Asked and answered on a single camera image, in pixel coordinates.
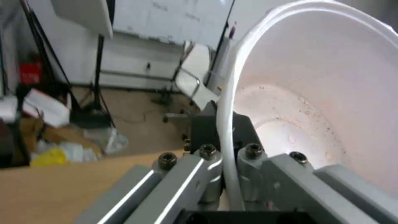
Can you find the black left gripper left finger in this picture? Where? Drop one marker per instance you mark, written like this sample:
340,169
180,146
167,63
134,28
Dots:
174,186

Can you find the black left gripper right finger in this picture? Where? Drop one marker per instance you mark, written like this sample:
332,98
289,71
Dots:
289,186

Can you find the white plastic takeout bowl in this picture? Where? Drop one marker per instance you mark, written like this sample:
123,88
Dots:
311,70

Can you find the clear plastic bag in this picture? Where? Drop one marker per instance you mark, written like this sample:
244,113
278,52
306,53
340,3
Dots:
108,140

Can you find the yellow plastic bag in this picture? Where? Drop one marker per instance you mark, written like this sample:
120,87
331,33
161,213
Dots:
49,157

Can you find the black tripod stand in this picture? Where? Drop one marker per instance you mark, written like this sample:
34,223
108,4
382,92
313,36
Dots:
100,58

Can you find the white box with red edge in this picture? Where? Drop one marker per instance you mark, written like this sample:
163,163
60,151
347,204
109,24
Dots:
46,105

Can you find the dark marker pen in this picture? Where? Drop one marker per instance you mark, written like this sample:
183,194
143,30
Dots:
232,30

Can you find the white flat board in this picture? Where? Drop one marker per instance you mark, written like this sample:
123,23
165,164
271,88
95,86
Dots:
87,14

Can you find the white chair with metal frame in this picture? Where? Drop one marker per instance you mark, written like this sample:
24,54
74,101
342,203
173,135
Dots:
192,67

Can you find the whiteboard with black frame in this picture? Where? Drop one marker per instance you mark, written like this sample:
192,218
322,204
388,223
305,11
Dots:
171,18

